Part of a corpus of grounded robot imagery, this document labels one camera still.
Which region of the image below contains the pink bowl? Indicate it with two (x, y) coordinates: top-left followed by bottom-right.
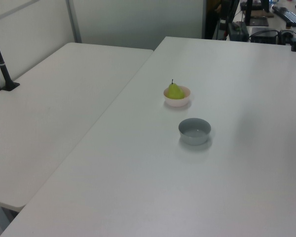
(163, 85), (191, 108)

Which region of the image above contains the black keyboard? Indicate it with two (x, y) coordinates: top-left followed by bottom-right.
(271, 5), (296, 25)

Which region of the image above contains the green pear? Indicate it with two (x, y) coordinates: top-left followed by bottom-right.
(168, 79), (185, 100)

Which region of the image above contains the grey bowl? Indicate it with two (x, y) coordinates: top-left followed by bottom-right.
(178, 118), (212, 146)

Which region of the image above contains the grey metal partition post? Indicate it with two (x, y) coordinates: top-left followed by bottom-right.
(65, 0), (83, 44)

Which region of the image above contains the black and green device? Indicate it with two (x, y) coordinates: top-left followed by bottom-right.
(227, 21), (249, 41)

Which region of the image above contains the black flat pad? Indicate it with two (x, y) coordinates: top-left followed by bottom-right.
(249, 17), (270, 27)

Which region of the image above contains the white side table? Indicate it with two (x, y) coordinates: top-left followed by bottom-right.
(0, 42), (154, 212)

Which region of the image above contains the black camera pole with base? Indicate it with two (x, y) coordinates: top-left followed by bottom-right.
(0, 22), (21, 92)

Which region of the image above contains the brown board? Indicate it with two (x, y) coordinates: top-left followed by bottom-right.
(251, 9), (275, 18)

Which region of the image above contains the black electronics box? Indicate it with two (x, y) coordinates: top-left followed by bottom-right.
(249, 29), (280, 44)

